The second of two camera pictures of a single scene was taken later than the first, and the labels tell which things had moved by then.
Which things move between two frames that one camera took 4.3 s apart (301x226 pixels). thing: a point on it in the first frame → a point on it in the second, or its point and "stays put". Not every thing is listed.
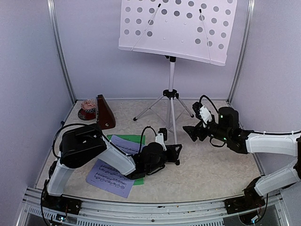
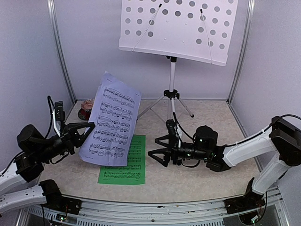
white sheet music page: [104, 174] → [114, 114]
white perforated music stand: [199, 30] stays put
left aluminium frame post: [52, 14] stays put
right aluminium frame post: [241, 52] stays put
